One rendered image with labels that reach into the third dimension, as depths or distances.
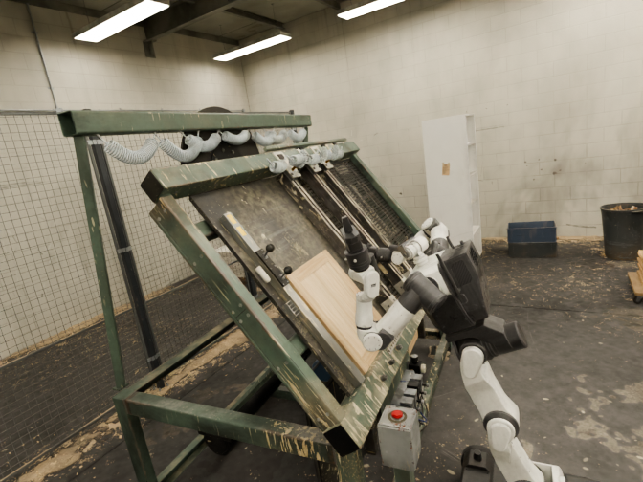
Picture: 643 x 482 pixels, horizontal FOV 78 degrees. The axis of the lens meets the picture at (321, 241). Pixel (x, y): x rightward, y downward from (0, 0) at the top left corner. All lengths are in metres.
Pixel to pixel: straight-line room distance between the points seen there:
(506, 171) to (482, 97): 1.23
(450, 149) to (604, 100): 2.28
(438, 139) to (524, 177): 1.85
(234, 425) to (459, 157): 4.62
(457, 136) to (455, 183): 0.62
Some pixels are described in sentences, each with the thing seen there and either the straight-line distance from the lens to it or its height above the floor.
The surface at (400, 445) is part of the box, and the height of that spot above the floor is 0.86.
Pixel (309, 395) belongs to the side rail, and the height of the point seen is 1.00.
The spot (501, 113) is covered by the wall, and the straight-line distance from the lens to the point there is 7.02.
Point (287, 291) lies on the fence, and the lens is 1.75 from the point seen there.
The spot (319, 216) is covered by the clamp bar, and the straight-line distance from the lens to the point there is 2.28.
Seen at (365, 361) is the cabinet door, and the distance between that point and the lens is 1.92.
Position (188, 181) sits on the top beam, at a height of 1.84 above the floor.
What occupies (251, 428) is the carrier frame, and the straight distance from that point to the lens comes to 1.90.
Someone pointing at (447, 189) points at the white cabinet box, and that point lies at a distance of 5.80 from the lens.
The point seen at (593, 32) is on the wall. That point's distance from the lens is 7.04.
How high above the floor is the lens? 1.90
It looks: 13 degrees down
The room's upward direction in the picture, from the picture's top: 9 degrees counter-clockwise
